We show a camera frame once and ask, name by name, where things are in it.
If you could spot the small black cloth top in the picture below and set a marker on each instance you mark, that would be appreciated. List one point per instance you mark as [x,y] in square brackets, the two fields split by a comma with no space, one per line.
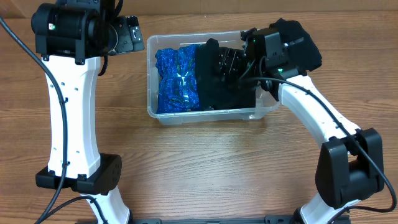
[300,46]

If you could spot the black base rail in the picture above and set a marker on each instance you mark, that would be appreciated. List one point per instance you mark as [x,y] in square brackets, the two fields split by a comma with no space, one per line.
[202,221]

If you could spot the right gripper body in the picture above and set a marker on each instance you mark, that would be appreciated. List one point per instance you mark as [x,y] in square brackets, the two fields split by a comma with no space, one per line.
[251,65]

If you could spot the clear plastic storage bin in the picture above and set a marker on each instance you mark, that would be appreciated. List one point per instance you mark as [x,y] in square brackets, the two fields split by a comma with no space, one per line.
[265,103]

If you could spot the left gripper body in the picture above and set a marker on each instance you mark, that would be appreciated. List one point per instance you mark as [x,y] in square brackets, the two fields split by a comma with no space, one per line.
[131,35]

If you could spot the large black cloth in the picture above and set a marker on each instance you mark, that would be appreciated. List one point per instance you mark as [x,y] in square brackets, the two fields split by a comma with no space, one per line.
[245,99]

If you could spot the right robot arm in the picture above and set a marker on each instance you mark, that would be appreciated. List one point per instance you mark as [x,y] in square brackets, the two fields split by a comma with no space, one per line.
[278,59]

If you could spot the blue green sparkly cloth bundle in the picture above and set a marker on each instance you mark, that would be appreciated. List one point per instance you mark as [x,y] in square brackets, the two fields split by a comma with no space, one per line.
[178,84]

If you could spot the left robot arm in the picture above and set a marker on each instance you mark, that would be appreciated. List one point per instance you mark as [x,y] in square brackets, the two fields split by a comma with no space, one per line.
[75,40]

